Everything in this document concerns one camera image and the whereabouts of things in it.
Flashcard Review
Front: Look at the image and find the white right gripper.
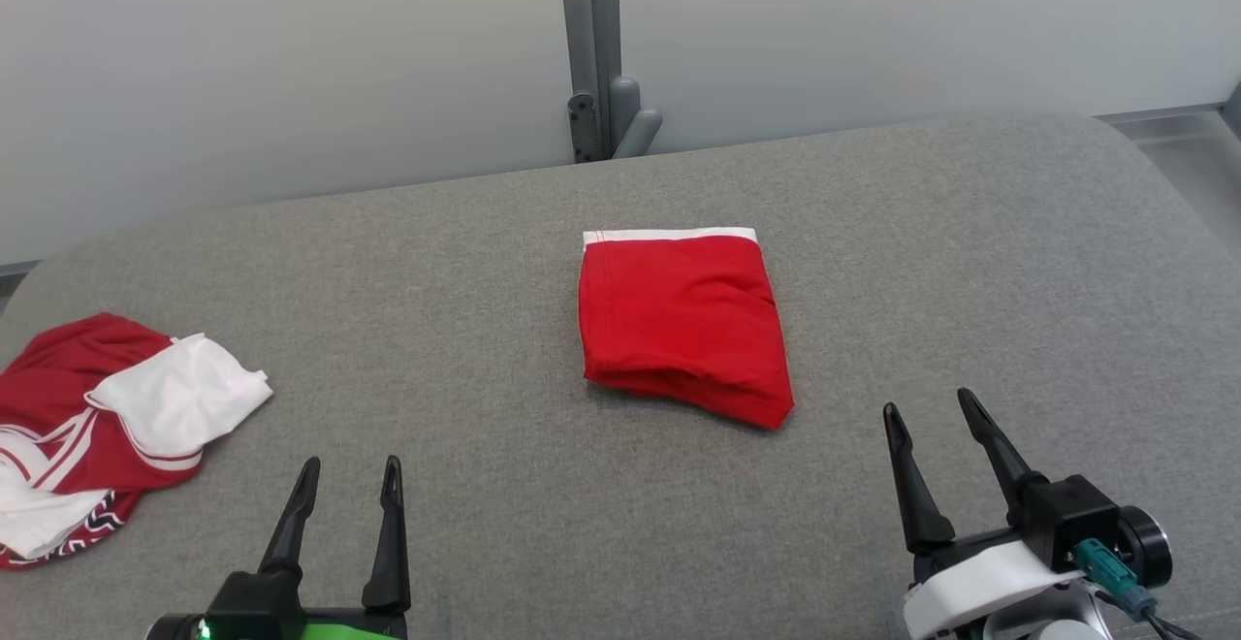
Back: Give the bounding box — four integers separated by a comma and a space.
882, 388, 1077, 640

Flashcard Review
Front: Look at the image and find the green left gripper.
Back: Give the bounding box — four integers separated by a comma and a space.
257, 456, 412, 640

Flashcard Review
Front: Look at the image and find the red basketball jersey number 23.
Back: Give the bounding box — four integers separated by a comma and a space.
0, 313, 274, 570

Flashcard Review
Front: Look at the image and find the red shorts white waistband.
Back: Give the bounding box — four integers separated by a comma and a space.
579, 227, 796, 431

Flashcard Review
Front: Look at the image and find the right black cable teal plug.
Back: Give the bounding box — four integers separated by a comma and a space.
1073, 538, 1203, 640

